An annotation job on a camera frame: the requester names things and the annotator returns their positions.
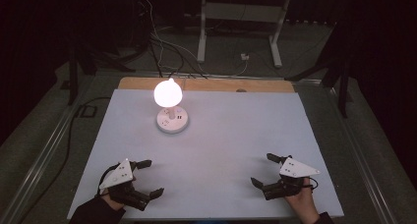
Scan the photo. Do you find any metal floor rail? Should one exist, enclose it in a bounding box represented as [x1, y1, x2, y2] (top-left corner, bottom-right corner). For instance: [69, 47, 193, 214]
[328, 85, 400, 224]
[0, 81, 96, 224]

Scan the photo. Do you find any glowing white round lamp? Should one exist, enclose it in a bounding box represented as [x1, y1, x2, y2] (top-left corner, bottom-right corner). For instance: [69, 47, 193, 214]
[153, 78, 184, 120]

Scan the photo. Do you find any white metal stand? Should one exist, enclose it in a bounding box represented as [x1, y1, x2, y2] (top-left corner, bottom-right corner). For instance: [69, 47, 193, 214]
[196, 0, 293, 69]

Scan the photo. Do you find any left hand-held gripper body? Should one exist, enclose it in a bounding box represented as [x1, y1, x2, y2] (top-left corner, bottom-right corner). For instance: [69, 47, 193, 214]
[98, 157, 152, 212]

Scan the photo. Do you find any person's left hand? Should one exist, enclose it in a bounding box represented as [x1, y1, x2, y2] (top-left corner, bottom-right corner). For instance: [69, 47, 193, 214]
[99, 188, 127, 212]

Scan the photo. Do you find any black floor cables bundle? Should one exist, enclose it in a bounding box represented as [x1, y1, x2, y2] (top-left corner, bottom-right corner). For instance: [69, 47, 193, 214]
[148, 33, 209, 80]

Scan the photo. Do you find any black tripod stand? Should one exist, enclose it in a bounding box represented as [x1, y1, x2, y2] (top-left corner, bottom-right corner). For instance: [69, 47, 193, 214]
[284, 21, 356, 120]
[64, 36, 136, 106]

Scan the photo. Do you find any person's right hand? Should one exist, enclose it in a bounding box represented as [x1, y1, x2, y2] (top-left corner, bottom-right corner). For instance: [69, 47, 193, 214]
[284, 177, 321, 222]

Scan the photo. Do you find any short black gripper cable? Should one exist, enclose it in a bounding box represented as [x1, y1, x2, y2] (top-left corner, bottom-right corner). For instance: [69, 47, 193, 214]
[303, 176, 320, 195]
[96, 164, 118, 196]

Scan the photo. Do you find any pale blue table mat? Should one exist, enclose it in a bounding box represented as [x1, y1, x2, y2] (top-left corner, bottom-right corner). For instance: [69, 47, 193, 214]
[66, 88, 345, 221]

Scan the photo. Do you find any white round power strip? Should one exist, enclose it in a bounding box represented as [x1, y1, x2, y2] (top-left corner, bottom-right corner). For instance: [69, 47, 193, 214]
[155, 105, 191, 135]

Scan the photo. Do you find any long black floor cable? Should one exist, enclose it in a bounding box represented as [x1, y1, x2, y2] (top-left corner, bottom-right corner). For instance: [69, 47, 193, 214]
[18, 96, 112, 220]

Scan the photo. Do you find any thin white cable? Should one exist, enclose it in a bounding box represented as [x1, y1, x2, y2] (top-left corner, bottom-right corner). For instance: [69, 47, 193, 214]
[143, 0, 205, 80]

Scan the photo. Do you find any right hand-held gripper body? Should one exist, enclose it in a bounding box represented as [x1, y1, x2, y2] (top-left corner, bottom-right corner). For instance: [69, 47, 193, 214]
[261, 156, 321, 201]

